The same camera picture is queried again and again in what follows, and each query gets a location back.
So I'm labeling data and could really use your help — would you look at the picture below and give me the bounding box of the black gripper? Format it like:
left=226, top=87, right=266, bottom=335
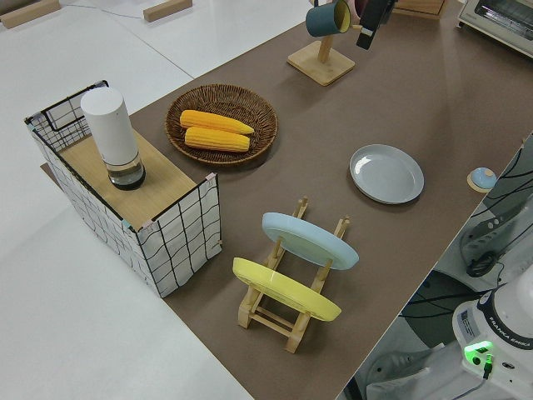
left=356, top=0, right=396, bottom=52

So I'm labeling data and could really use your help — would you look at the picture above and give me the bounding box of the gray plate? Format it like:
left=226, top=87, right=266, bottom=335
left=349, top=143, right=426, bottom=206

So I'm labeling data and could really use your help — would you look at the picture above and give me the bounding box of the light blue plate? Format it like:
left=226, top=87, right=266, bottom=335
left=262, top=212, right=361, bottom=272

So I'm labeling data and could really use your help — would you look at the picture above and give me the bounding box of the yellow plate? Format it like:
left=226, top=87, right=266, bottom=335
left=232, top=257, right=343, bottom=323

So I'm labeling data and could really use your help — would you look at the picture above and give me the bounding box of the wooden plate rack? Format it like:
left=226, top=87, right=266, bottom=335
left=237, top=195, right=351, bottom=355

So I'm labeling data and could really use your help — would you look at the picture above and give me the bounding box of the pink mug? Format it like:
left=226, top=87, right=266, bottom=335
left=346, top=0, right=369, bottom=19

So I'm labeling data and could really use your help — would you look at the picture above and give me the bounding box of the dark teal mug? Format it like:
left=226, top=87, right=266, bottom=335
left=305, top=0, right=352, bottom=38

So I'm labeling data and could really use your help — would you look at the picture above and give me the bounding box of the wooden mug tree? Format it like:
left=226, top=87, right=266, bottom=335
left=286, top=23, right=364, bottom=88

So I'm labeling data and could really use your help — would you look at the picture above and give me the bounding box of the brown table mat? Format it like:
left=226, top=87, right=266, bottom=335
left=39, top=0, right=533, bottom=400

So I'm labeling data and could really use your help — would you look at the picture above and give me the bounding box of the brown wicker basket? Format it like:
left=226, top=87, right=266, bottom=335
left=165, top=84, right=280, bottom=163

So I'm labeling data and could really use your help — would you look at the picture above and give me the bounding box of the white toaster oven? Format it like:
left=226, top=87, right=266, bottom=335
left=455, top=0, right=533, bottom=60

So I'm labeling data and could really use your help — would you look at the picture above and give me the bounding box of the yellow corn cob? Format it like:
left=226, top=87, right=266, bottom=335
left=183, top=126, right=252, bottom=153
left=179, top=108, right=256, bottom=136

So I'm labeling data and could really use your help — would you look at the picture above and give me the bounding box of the blue bell with wooden base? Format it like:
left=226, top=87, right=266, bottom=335
left=466, top=167, right=498, bottom=193

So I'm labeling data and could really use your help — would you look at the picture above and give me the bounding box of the wooden block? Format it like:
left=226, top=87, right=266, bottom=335
left=142, top=0, right=194, bottom=23
left=0, top=0, right=62, bottom=30

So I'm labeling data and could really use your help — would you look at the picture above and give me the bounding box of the coiled black cable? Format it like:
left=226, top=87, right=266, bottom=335
left=465, top=250, right=498, bottom=278

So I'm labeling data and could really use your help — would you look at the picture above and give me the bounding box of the black wire shelf with wooden board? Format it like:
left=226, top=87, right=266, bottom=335
left=23, top=79, right=222, bottom=299

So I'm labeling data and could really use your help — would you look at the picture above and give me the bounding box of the black base cable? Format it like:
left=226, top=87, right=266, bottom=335
left=398, top=287, right=491, bottom=323

